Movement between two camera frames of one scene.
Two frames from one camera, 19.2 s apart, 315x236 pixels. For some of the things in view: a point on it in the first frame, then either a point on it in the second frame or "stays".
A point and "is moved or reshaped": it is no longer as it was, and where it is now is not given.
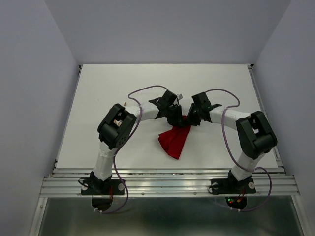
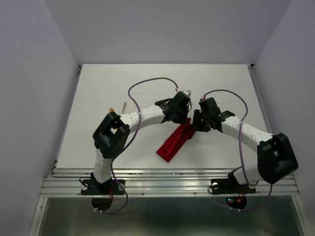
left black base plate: (99, 187) stays
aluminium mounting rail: (168, 182) stays
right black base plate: (231, 186) stays
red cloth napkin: (173, 141) is moved or reshaped
